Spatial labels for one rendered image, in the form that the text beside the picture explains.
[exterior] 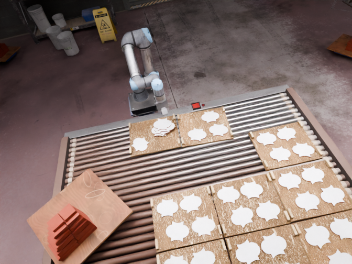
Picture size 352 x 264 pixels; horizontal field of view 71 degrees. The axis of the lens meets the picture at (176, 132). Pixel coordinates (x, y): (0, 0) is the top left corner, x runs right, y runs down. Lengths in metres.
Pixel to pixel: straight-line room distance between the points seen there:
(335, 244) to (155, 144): 1.33
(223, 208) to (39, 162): 2.67
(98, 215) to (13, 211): 1.90
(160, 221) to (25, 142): 2.82
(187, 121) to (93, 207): 1.00
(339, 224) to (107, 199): 1.42
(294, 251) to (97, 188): 1.27
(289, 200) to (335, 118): 2.05
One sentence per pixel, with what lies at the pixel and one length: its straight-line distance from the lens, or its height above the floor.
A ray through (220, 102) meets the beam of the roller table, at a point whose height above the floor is 0.92.
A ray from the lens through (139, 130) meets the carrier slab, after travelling 2.15.
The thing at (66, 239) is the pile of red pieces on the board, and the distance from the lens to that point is 1.59.
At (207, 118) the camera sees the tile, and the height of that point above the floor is 0.95.
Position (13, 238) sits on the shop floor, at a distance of 3.35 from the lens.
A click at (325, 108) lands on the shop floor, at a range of 3.76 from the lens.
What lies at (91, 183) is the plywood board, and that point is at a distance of 1.86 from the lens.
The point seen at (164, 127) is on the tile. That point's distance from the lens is 2.04.
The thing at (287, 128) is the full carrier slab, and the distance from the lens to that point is 2.13.
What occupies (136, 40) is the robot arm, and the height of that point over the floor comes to 1.54.
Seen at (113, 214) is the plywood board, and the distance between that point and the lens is 1.69.
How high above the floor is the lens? 2.52
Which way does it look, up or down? 50 degrees down
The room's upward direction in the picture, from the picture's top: 11 degrees counter-clockwise
